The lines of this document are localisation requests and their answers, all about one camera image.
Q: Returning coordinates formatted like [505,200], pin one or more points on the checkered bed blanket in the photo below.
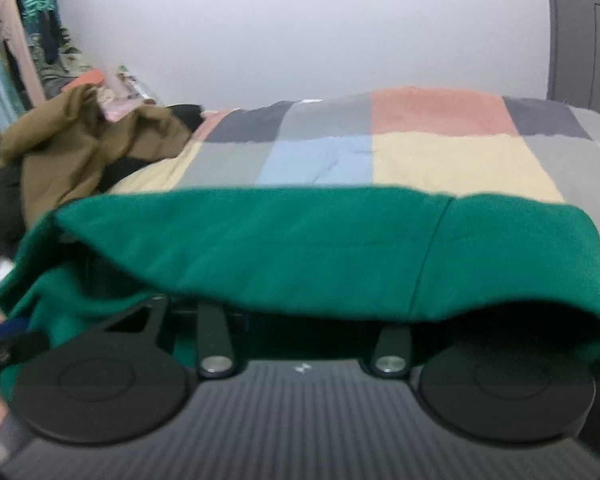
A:
[430,150]

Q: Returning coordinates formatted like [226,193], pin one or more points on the dark navy hanging garment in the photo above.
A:
[47,37]

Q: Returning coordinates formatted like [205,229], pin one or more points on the brown garment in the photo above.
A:
[65,150]

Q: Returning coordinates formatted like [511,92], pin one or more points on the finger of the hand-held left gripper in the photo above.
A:
[10,326]

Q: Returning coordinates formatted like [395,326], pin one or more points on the grey door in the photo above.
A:
[585,30]

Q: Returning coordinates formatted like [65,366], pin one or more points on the green sweatshirt with white print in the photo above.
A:
[280,250]

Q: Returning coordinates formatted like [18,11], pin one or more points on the black garment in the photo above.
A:
[0,210]

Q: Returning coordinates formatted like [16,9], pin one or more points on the camouflage patterned cloth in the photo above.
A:
[62,67]

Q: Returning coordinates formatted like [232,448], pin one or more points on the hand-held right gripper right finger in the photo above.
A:
[392,347]

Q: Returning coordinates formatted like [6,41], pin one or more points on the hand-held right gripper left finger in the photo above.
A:
[215,340]

